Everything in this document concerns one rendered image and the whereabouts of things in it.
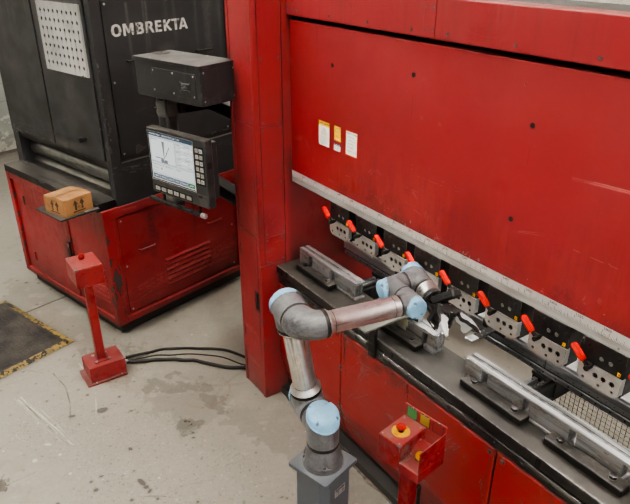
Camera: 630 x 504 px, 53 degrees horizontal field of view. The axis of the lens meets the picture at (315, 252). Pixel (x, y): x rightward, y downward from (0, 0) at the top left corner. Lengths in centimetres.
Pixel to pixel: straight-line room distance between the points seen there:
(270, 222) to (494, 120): 151
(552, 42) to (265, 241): 189
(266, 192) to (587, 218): 173
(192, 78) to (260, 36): 38
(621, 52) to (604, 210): 45
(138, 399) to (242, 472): 90
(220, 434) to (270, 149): 160
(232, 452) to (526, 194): 216
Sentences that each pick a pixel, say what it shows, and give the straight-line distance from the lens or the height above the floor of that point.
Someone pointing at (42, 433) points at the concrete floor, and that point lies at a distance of 399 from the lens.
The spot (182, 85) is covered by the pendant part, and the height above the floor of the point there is 184.
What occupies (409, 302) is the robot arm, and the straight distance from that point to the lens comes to 215.
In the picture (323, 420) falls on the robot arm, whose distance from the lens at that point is 225.
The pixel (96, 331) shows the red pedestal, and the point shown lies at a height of 33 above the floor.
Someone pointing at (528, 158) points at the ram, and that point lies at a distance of 218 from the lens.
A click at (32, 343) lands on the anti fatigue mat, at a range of 476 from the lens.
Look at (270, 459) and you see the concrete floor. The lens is 356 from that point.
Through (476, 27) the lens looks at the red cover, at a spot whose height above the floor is 222.
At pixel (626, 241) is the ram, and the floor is 169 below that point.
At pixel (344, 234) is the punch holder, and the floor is 121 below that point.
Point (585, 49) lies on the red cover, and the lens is 201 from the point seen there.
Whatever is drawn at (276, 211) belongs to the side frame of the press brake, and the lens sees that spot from 336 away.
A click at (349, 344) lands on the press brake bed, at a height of 73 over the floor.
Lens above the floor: 248
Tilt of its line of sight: 26 degrees down
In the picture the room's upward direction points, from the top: straight up
